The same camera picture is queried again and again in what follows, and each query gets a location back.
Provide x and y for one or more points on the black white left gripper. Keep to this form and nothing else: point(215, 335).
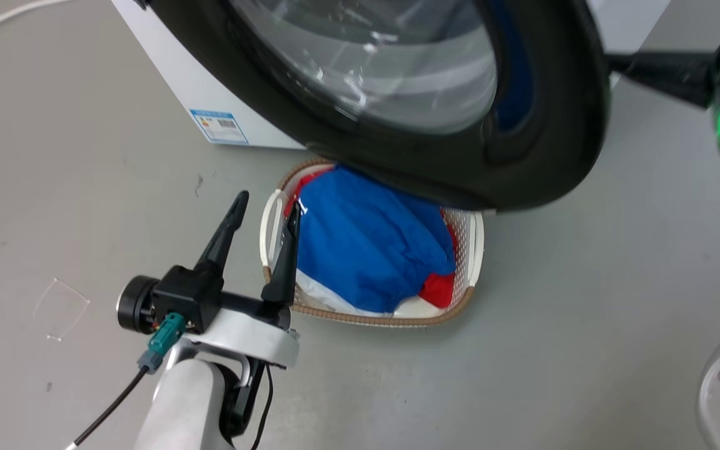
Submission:
point(185, 300)

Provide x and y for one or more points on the white washing machine body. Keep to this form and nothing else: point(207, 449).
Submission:
point(185, 69)

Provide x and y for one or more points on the white garment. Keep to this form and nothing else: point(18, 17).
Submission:
point(416, 307)

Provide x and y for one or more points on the blue garment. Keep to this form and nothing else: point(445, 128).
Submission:
point(366, 244)

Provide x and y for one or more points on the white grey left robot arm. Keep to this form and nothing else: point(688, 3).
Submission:
point(185, 406)

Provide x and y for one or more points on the white woven laundry basket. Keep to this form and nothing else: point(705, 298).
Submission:
point(469, 250)

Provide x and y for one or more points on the blue white energy label sticker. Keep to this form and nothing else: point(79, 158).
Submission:
point(219, 126)

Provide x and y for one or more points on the black round washing machine door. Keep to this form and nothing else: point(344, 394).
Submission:
point(541, 169)

